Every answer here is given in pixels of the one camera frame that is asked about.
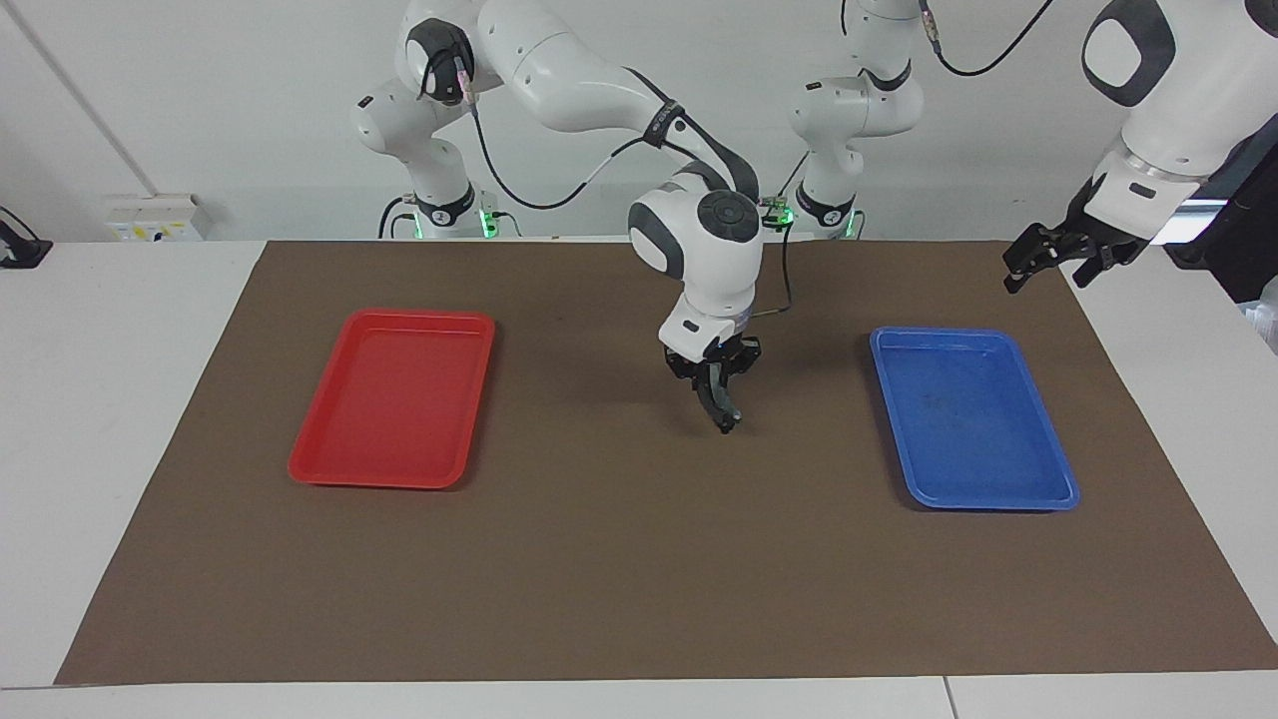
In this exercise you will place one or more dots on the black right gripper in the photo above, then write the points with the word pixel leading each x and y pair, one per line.
pixel 714 359

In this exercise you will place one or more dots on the clear plastic bag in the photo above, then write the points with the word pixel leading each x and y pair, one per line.
pixel 1263 315

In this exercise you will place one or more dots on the dark equipment beside table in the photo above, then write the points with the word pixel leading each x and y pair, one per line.
pixel 1243 215

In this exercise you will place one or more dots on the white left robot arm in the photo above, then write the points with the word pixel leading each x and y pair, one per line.
pixel 1188 110

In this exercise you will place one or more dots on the brown table mat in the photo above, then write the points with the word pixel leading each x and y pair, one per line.
pixel 599 579

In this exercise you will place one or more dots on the white wall socket box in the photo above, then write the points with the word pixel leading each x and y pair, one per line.
pixel 155 218

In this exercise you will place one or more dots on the blue plastic tray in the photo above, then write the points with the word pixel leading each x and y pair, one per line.
pixel 973 419

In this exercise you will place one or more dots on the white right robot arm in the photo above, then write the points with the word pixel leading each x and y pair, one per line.
pixel 589 85

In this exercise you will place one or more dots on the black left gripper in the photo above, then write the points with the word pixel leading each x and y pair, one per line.
pixel 1103 235

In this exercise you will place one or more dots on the curved brake pad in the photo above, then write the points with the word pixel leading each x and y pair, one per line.
pixel 721 404

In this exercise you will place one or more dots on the red plastic tray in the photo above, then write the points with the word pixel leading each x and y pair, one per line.
pixel 389 399

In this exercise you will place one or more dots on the black clamp mount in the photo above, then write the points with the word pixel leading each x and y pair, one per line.
pixel 20 250

